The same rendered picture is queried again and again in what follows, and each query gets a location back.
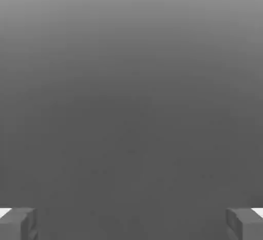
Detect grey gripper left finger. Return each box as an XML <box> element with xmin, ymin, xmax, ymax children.
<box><xmin>0</xmin><ymin>207</ymin><xmax>39</xmax><ymax>240</ymax></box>

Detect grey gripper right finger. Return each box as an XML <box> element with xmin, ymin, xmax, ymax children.
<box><xmin>225</xmin><ymin>207</ymin><xmax>263</xmax><ymax>240</ymax></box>

